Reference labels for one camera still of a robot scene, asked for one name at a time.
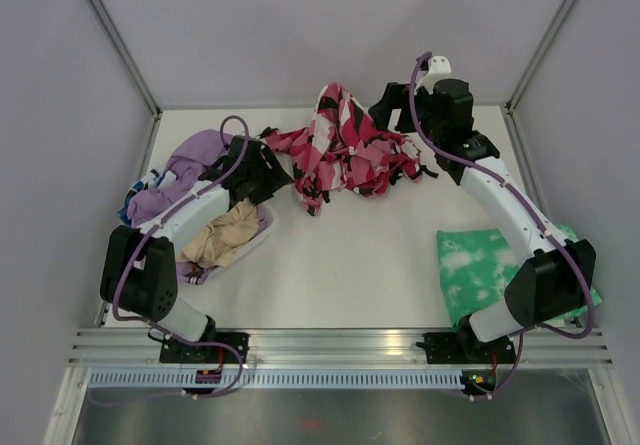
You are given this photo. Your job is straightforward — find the blue white patterned garment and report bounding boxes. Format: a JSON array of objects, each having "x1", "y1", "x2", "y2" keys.
[{"x1": 117, "y1": 168, "x2": 177, "y2": 225}]

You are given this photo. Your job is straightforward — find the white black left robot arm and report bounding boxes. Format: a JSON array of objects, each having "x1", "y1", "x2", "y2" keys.
[{"x1": 100, "y1": 130, "x2": 292, "y2": 362}]

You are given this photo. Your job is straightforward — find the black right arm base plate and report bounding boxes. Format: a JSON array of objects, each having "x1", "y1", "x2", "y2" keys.
[{"x1": 415, "y1": 332, "x2": 516, "y2": 365}]

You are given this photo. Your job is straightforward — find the aluminium frame rear left post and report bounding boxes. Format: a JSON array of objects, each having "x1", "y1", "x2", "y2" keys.
[{"x1": 85, "y1": 0, "x2": 161, "y2": 119}]

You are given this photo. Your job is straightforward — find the purple trousers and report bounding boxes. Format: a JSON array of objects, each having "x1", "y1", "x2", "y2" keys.
[{"x1": 118, "y1": 129, "x2": 232, "y2": 228}]

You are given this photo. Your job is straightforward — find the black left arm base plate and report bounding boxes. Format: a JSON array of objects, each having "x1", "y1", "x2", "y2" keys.
[{"x1": 159, "y1": 331, "x2": 250, "y2": 365}]

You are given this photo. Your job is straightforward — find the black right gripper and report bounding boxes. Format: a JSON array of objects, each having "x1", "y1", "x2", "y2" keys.
[{"x1": 369, "y1": 81, "x2": 445, "y2": 142}]

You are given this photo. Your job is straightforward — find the green white folded trousers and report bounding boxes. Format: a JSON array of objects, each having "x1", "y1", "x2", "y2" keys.
[{"x1": 435, "y1": 221, "x2": 604, "y2": 327}]

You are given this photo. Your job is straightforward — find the pink camouflage trousers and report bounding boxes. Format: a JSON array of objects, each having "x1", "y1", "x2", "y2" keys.
[{"x1": 260, "y1": 82, "x2": 438, "y2": 216}]

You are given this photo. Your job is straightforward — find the aluminium frame rear rail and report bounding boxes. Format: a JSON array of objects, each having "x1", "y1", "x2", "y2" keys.
[{"x1": 157, "y1": 101, "x2": 511, "y2": 112}]

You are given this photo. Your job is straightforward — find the white slotted cable duct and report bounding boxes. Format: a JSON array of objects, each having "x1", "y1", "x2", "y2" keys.
[{"x1": 89, "y1": 368, "x2": 493, "y2": 390}]

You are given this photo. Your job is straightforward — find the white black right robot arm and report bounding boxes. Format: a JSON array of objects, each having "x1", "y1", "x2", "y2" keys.
[{"x1": 369, "y1": 78, "x2": 596, "y2": 361}]

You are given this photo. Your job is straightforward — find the aluminium frame rear right post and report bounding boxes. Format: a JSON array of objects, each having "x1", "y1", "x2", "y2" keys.
[{"x1": 504, "y1": 0, "x2": 580, "y2": 115}]

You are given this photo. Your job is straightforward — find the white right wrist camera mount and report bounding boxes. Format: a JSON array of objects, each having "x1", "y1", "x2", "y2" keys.
[{"x1": 416, "y1": 55, "x2": 452, "y2": 92}]

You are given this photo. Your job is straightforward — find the beige garment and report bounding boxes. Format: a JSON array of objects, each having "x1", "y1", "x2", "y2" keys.
[{"x1": 176, "y1": 199, "x2": 259, "y2": 269}]

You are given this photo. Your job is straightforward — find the aluminium frame post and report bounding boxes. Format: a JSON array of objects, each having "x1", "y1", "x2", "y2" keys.
[
  {"x1": 85, "y1": 0, "x2": 161, "y2": 119},
  {"x1": 504, "y1": 0, "x2": 580, "y2": 115}
]

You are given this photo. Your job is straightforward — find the aluminium left side rail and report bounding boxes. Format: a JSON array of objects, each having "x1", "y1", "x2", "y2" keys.
[{"x1": 94, "y1": 111, "x2": 162, "y2": 327}]

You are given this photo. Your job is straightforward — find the aluminium front rail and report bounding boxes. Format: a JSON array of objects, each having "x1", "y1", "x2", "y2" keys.
[{"x1": 66, "y1": 327, "x2": 613, "y2": 370}]

